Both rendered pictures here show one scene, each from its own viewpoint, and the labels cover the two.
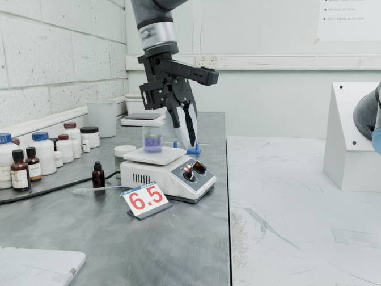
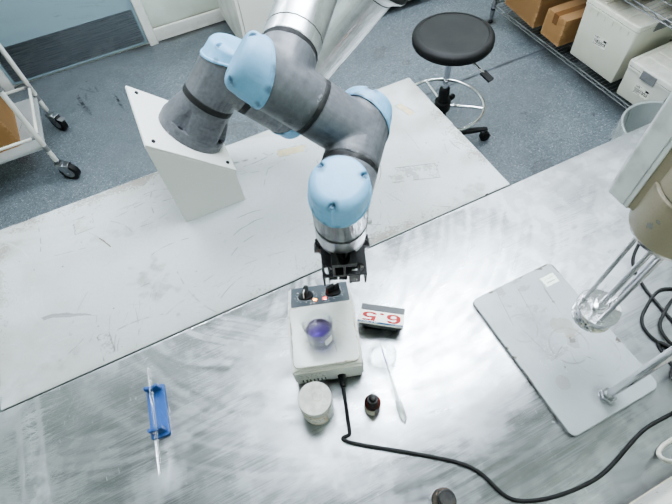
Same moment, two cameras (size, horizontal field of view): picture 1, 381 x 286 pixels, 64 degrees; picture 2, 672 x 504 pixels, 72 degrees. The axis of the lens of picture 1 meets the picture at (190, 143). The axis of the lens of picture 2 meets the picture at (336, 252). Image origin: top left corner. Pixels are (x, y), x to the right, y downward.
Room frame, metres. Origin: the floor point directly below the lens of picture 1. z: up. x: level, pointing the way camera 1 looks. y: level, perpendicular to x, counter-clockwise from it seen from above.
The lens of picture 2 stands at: (0.84, 0.41, 1.77)
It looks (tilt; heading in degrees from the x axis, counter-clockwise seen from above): 57 degrees down; 244
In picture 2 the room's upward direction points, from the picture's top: 7 degrees counter-clockwise
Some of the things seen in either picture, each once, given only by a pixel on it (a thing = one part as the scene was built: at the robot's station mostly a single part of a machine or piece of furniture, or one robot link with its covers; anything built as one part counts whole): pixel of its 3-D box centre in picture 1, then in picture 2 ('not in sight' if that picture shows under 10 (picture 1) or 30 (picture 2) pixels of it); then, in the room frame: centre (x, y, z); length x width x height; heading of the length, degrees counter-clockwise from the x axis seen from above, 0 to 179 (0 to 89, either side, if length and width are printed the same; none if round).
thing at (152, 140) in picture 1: (153, 137); (317, 330); (0.74, 0.09, 1.02); 0.06 x 0.05 x 0.08; 132
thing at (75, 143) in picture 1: (74, 144); not in sight; (0.98, 0.38, 0.94); 0.03 x 0.03 x 0.09
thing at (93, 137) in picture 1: (89, 137); not in sight; (1.14, 0.38, 0.94); 0.07 x 0.07 x 0.07
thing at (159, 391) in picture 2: (186, 146); (155, 409); (1.06, 0.01, 0.92); 0.10 x 0.03 x 0.04; 77
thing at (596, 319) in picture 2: not in sight; (625, 278); (0.34, 0.33, 1.17); 0.07 x 0.07 x 0.25
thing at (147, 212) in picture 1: (147, 198); (381, 315); (0.60, 0.09, 0.92); 0.09 x 0.06 x 0.04; 138
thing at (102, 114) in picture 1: (101, 118); not in sight; (1.34, 0.39, 0.97); 0.18 x 0.13 x 0.15; 45
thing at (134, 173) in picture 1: (165, 172); (323, 330); (0.72, 0.06, 0.94); 0.22 x 0.13 x 0.08; 65
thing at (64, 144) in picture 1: (64, 148); not in sight; (0.94, 0.40, 0.94); 0.05 x 0.05 x 0.09
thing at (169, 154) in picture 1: (156, 154); (323, 333); (0.73, 0.09, 0.98); 0.12 x 0.12 x 0.01; 65
